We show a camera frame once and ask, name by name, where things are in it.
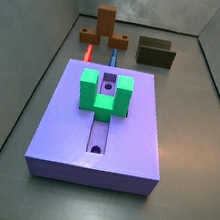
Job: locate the brown T-shaped block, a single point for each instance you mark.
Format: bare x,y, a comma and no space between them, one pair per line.
106,20

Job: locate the purple slotted base board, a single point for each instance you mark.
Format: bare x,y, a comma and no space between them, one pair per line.
128,160

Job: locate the green U-shaped block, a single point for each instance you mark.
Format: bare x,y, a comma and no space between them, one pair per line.
106,98

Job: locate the blue peg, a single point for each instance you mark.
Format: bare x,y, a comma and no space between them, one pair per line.
113,59

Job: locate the red peg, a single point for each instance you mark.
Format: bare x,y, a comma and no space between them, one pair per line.
88,53

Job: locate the black U-channel bracket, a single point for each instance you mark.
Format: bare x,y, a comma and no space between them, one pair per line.
155,52

